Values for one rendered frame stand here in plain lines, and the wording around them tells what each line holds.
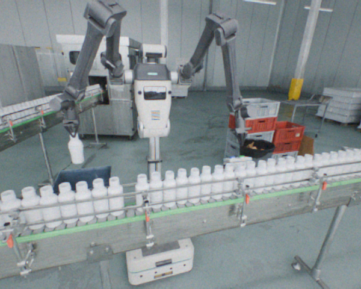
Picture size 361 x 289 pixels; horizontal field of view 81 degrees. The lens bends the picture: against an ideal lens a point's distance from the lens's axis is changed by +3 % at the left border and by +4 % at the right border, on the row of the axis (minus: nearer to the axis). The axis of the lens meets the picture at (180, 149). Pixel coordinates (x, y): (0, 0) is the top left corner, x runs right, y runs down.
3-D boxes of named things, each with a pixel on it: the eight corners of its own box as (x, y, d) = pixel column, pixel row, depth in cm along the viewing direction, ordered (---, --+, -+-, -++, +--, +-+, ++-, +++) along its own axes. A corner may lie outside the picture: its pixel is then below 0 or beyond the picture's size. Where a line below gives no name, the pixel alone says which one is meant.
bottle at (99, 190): (111, 209, 92) (107, 176, 86) (108, 218, 87) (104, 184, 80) (96, 210, 91) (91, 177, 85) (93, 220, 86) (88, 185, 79)
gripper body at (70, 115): (62, 124, 102) (60, 109, 99) (66, 119, 111) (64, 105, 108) (77, 123, 104) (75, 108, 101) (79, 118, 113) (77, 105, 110)
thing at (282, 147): (271, 155, 351) (274, 142, 342) (255, 146, 386) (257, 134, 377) (299, 150, 370) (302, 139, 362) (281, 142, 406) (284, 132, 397)
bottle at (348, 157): (349, 177, 125) (359, 152, 119) (340, 178, 124) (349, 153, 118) (340, 173, 130) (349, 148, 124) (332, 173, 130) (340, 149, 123)
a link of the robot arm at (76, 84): (120, 20, 80) (96, -1, 78) (111, 21, 75) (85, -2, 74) (86, 100, 106) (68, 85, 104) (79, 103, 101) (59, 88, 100)
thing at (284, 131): (274, 142, 342) (277, 129, 334) (257, 134, 378) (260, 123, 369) (302, 139, 362) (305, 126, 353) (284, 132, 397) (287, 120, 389)
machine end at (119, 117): (101, 120, 598) (92, 42, 521) (147, 122, 598) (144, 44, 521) (74, 139, 451) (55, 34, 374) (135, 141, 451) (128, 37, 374)
